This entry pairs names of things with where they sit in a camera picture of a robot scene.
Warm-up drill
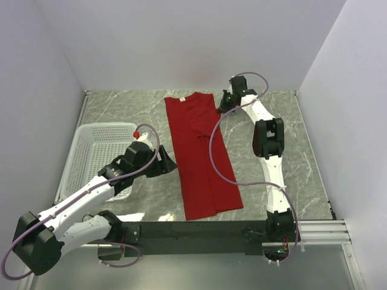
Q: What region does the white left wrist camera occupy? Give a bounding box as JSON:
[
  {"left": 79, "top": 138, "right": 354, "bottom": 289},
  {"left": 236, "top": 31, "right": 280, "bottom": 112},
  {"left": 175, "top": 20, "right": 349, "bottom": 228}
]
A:
[{"left": 133, "top": 131, "right": 154, "bottom": 150}]

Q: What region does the red t shirt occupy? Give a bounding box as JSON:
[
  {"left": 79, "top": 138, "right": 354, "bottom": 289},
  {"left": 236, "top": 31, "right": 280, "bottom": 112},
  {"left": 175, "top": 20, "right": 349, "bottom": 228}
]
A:
[{"left": 164, "top": 92, "right": 243, "bottom": 221}]

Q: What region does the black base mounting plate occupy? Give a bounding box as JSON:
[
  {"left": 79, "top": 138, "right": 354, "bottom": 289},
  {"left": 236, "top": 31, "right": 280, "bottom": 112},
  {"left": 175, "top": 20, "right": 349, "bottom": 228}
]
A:
[{"left": 122, "top": 221, "right": 270, "bottom": 255}]

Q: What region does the aluminium frame rail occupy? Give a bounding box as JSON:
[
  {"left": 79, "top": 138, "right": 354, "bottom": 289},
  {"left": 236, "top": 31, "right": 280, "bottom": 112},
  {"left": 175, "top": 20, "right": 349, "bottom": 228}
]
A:
[{"left": 18, "top": 187, "right": 363, "bottom": 290}]

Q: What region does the white plastic basket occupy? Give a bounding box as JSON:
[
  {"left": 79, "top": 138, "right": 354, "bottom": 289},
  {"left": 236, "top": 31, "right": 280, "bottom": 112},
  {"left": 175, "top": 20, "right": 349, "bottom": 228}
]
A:
[{"left": 59, "top": 122, "right": 137, "bottom": 200}]

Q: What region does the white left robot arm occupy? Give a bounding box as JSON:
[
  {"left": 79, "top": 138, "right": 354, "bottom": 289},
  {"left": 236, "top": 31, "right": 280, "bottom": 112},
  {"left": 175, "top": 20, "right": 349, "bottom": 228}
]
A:
[{"left": 11, "top": 141, "right": 177, "bottom": 276}]

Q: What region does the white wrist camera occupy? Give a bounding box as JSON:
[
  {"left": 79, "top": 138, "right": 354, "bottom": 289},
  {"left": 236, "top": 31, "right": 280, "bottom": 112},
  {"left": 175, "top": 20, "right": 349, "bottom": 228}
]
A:
[
  {"left": 227, "top": 77, "right": 235, "bottom": 94},
  {"left": 133, "top": 131, "right": 154, "bottom": 150}
]

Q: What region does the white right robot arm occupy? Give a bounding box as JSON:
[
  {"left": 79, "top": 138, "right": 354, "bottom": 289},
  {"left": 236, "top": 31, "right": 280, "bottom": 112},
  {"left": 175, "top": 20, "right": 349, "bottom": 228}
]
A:
[{"left": 218, "top": 72, "right": 297, "bottom": 241}]

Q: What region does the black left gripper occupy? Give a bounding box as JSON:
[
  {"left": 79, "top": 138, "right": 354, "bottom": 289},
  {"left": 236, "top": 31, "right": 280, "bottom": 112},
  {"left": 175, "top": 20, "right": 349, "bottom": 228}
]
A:
[{"left": 133, "top": 144, "right": 177, "bottom": 178}]

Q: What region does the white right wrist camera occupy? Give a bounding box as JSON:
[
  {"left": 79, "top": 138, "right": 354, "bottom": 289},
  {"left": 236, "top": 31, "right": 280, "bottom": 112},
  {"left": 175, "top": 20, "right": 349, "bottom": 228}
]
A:
[{"left": 227, "top": 77, "right": 235, "bottom": 94}]

